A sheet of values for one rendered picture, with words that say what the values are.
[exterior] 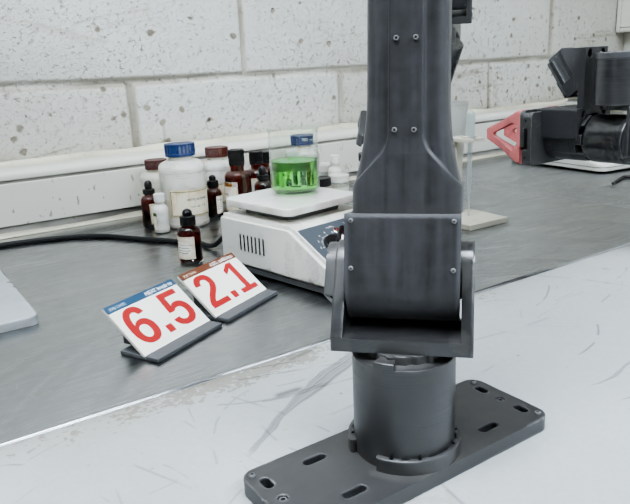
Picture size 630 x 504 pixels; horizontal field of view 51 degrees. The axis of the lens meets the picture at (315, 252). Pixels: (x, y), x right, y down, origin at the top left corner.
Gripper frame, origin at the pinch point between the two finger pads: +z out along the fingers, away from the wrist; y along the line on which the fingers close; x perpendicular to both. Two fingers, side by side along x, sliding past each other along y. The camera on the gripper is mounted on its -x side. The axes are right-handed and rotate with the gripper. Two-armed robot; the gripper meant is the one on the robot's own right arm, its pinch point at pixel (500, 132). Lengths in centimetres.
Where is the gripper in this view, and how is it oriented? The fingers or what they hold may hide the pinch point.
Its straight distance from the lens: 96.7
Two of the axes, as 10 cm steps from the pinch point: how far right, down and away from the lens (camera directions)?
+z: -5.6, -1.9, 8.1
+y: -8.3, 2.0, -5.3
